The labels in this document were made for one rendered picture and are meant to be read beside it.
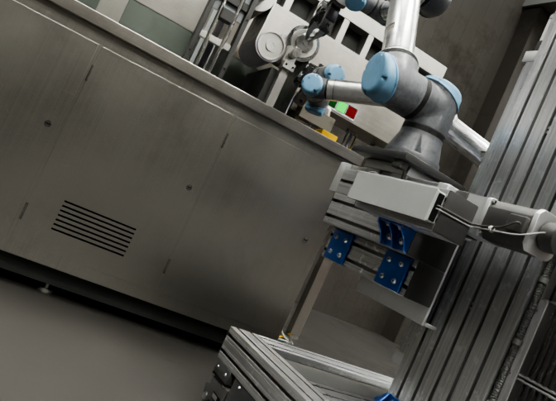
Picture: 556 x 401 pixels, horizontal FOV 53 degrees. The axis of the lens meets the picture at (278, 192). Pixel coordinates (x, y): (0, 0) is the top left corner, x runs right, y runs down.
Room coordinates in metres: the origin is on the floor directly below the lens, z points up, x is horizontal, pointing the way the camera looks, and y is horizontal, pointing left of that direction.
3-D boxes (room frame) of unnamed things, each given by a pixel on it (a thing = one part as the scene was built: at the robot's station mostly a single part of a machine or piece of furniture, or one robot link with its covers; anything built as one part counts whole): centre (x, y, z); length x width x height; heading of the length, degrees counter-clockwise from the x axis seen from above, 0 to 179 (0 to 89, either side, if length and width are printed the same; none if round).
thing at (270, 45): (2.32, 0.32, 1.18); 0.26 x 0.12 x 0.12; 22
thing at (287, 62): (2.20, 0.18, 1.05); 0.06 x 0.05 x 0.31; 22
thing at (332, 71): (2.02, 0.00, 1.11); 0.11 x 0.08 x 0.09; 22
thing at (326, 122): (2.47, 0.05, 1.00); 0.40 x 0.16 x 0.06; 22
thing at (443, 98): (1.44, -0.28, 0.98); 0.13 x 0.12 x 0.14; 110
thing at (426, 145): (1.44, -0.28, 0.87); 0.15 x 0.15 x 0.10
